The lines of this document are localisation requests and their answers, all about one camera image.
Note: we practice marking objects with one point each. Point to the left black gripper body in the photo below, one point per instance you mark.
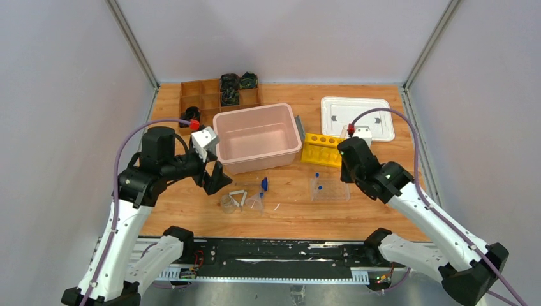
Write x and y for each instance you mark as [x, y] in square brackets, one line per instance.
[203, 172]

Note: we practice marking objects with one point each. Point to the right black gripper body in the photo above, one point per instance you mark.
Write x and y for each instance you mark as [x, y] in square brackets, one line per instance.
[348, 175]

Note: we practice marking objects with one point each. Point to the yellow test tube rack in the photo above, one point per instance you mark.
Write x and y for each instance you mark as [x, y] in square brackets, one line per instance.
[321, 150]

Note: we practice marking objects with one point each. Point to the pink plastic bin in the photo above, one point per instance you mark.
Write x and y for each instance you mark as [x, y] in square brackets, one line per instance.
[257, 138]

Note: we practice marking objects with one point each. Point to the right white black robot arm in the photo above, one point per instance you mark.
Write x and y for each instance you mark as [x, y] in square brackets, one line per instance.
[464, 264]

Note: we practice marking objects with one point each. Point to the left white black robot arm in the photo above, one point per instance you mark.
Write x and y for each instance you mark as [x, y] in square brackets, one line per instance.
[110, 278]

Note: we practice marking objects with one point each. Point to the white clay triangle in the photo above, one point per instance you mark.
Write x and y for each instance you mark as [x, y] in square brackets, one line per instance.
[238, 198]

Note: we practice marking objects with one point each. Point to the small glass beaker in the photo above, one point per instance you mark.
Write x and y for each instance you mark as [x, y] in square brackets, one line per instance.
[227, 204]

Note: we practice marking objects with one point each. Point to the clear well plate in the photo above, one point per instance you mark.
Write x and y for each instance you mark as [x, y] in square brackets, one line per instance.
[333, 190]

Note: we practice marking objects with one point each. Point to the clear plastic funnel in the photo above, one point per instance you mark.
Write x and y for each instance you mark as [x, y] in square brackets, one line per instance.
[255, 203]

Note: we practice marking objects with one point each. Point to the blue capped glass rod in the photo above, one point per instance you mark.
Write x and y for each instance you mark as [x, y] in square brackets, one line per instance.
[260, 184]

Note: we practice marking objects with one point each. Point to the white plastic lid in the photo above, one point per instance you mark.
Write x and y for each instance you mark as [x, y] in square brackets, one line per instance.
[338, 112]

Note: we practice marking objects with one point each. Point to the brown compartment tray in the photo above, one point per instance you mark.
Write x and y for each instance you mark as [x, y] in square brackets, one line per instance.
[201, 100]

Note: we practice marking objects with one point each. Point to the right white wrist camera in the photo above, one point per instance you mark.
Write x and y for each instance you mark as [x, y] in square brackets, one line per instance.
[362, 132]

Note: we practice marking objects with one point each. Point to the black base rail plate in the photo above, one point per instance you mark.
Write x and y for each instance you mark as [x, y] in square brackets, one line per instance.
[282, 262]

